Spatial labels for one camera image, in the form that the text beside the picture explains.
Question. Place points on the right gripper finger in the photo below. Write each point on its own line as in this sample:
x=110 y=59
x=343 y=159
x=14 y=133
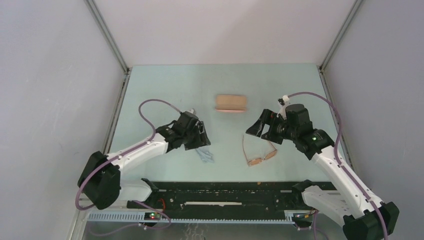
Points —
x=258 y=127
x=273 y=137

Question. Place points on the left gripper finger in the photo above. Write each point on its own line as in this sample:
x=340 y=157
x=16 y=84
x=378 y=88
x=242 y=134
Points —
x=197 y=142
x=202 y=132

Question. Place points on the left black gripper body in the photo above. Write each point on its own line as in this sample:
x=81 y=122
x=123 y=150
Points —
x=194 y=132

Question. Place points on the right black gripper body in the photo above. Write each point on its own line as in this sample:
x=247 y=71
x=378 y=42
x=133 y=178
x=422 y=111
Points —
x=279 y=127

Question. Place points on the light blue cleaning cloth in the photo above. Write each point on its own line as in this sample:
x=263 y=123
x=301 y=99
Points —
x=205 y=155

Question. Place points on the pink glasses case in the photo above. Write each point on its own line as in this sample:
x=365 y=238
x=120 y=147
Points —
x=230 y=103

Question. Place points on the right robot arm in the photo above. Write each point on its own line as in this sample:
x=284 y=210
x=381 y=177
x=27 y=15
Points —
x=360 y=212

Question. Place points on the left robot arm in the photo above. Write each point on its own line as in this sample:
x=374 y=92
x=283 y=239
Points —
x=102 y=179

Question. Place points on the orange tinted sunglasses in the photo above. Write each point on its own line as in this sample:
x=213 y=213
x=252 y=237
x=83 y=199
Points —
x=256 y=151

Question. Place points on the right controller board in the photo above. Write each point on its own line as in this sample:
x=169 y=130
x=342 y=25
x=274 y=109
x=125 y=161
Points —
x=303 y=218

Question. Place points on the controller board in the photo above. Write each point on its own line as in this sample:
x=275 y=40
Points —
x=303 y=218
x=152 y=216

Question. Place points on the left controller board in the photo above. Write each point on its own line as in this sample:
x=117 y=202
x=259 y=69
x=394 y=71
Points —
x=152 y=216

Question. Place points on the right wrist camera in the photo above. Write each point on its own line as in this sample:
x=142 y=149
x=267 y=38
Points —
x=284 y=100

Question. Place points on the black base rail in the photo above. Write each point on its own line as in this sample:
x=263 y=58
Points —
x=226 y=200

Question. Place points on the right aluminium frame post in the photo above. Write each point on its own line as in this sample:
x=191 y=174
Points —
x=341 y=33

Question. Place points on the aluminium frame post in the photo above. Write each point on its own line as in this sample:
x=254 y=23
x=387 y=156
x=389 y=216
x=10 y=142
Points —
x=107 y=34
x=341 y=33

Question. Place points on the left aluminium frame post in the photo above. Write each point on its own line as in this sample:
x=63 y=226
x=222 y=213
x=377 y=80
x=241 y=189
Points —
x=107 y=34

